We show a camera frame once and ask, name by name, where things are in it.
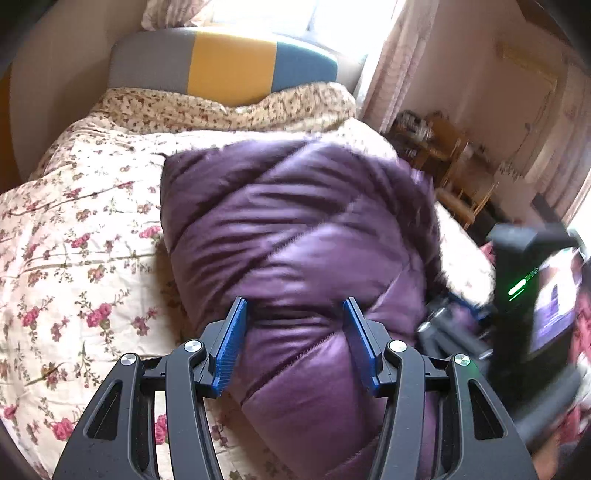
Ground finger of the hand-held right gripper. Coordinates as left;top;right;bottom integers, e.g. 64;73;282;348
414;288;498;366

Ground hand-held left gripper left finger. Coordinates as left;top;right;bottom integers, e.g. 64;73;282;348
53;296;249;480

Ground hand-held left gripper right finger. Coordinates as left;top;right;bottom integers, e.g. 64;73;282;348
342;296;539;480

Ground purple down jacket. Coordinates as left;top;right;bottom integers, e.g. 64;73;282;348
159;138;498;480

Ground red patterned clothing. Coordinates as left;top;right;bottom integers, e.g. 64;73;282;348
531;318;591;467

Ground wooden chair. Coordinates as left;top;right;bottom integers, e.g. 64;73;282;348
431;117;500;229

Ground pale patterned curtain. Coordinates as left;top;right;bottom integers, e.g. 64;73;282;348
522;60;591;223

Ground white pink-blossom bed cover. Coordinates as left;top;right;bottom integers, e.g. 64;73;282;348
0;117;496;480

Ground cluttered wooden table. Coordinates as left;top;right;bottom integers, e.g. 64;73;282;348
392;110;455;160

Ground beige small-flower quilt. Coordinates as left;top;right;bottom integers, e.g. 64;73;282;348
88;82;358;136

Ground pink ruffled curtain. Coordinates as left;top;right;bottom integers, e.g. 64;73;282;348
359;0;441;136

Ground grey yellow teal headboard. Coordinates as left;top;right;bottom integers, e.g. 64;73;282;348
107;27;341;108

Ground wooden wardrobe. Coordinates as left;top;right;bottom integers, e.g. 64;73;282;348
0;74;20;191

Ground bright window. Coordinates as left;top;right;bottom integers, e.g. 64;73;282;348
203;0;408;63

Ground floral curtain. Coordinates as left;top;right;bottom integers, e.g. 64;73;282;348
141;0;211;29

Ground wall air conditioner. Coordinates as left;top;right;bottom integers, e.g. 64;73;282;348
495;41;560;88

